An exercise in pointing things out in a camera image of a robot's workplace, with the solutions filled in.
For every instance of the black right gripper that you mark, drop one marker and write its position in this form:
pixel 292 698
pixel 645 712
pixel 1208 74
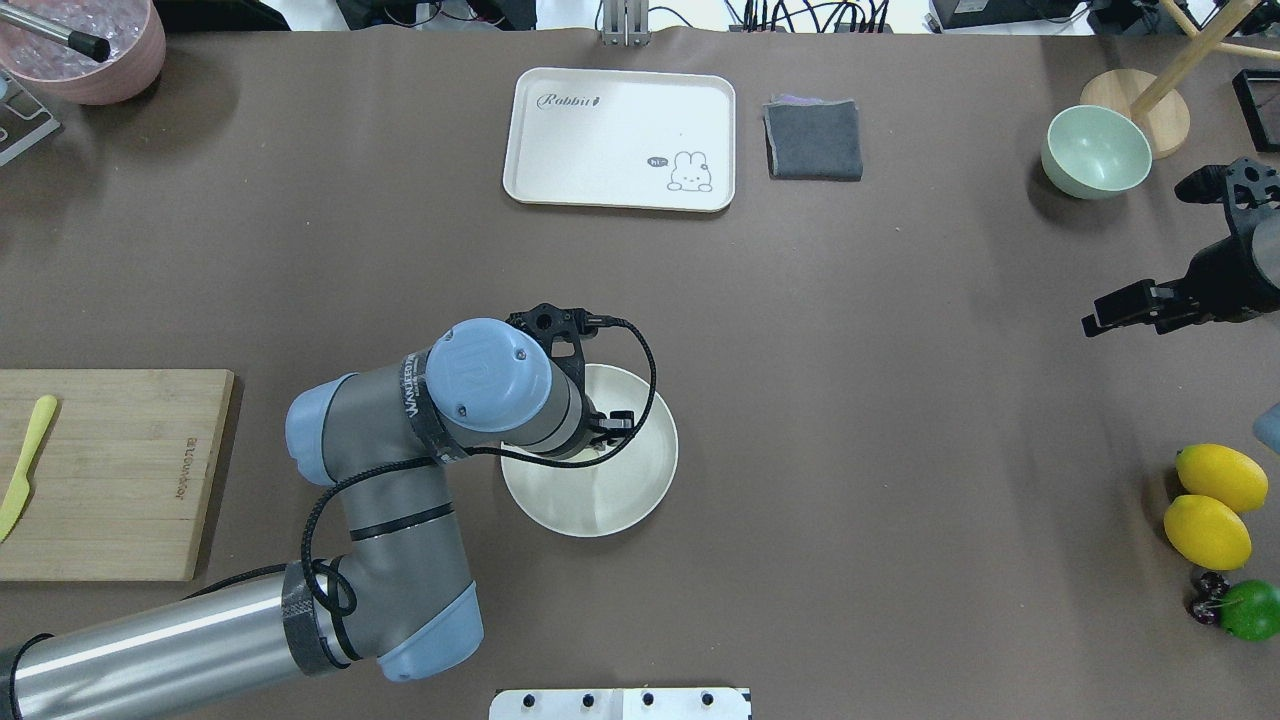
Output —
pixel 1218 275

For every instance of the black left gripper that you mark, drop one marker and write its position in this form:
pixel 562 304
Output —
pixel 617 421

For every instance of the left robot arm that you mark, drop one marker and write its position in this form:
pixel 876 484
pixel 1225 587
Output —
pixel 382 572

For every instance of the white rabbit tray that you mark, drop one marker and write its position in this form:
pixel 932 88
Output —
pixel 622 139

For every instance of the white round plate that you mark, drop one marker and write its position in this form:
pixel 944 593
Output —
pixel 606 498

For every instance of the green bowl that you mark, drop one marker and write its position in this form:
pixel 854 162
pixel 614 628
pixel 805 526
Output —
pixel 1093 153

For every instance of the upper yellow lemon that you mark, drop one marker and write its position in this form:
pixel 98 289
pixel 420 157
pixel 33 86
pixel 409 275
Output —
pixel 1220 472

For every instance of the yellow lemon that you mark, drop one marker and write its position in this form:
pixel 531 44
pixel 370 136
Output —
pixel 1220 472
pixel 1208 533

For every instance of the wooden stand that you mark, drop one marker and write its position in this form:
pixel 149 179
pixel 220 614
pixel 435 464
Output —
pixel 1152 101

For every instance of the lower yellow lemon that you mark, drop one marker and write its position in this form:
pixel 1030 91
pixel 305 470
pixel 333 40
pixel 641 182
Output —
pixel 1208 533

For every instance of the dark cherries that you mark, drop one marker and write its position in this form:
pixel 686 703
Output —
pixel 1208 591

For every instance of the green lime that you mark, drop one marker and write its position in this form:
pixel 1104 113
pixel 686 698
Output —
pixel 1250 611

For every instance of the folded grey cloth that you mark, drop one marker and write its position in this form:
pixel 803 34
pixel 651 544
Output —
pixel 812 139

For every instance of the bamboo cutting board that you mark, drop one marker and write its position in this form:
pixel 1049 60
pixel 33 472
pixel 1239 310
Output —
pixel 120 486

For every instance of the yellow plastic knife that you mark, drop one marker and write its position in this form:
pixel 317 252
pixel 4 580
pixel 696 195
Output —
pixel 19 490

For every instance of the pink bowl with ice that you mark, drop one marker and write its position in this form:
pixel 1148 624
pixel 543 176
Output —
pixel 132 30

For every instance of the grey metal rack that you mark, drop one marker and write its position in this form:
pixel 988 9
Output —
pixel 25 121

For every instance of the black box frame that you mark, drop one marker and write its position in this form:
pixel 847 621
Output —
pixel 1257 92

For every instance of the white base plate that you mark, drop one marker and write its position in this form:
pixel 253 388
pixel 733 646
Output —
pixel 623 703

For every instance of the metal bracket mount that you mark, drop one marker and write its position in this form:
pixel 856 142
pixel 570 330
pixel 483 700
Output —
pixel 624 23

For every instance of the black handled metal scoop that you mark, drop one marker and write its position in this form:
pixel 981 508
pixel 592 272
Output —
pixel 93 47

